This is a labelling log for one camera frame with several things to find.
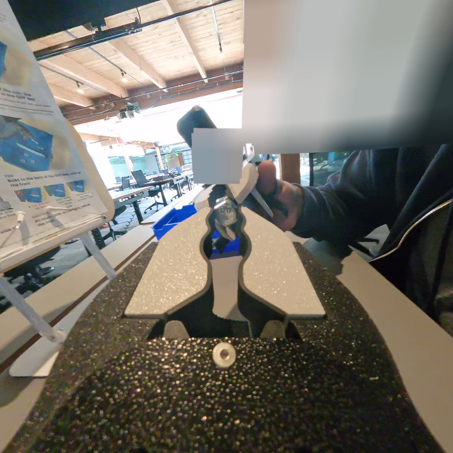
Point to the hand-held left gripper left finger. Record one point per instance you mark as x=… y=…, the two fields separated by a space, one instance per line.
x=173 y=272

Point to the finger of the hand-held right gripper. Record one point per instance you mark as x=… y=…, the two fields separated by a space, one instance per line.
x=203 y=198
x=246 y=187

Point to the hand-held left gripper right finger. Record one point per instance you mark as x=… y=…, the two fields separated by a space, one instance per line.
x=279 y=272

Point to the silver bolt with nut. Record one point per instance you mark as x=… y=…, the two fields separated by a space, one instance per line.
x=220 y=202

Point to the steel bolt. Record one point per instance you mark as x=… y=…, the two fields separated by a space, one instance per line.
x=226 y=214

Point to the blue plastic bin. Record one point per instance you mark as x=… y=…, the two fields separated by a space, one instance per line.
x=170 y=223

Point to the person's right forearm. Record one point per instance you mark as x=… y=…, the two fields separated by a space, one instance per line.
x=346 y=191

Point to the person's right hand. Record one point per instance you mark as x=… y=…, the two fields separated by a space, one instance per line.
x=286 y=205

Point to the black office chair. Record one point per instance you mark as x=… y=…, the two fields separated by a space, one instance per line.
x=141 y=180
x=126 y=182

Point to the ceiling mounted device cluster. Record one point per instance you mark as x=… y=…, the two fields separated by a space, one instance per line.
x=127 y=111

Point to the ceiling track light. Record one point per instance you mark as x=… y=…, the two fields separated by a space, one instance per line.
x=124 y=76
x=80 y=88
x=221 y=53

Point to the office desk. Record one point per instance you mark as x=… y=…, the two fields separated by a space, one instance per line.
x=131 y=193

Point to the wooden document stand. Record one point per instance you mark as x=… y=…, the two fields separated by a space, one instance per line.
x=93 y=166

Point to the person's dark zip jacket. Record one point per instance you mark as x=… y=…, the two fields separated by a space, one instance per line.
x=424 y=269

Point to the printed instruction sheet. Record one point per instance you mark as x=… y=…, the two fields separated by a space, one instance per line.
x=28 y=124

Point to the black wall screen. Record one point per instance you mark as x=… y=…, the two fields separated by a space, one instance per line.
x=329 y=168

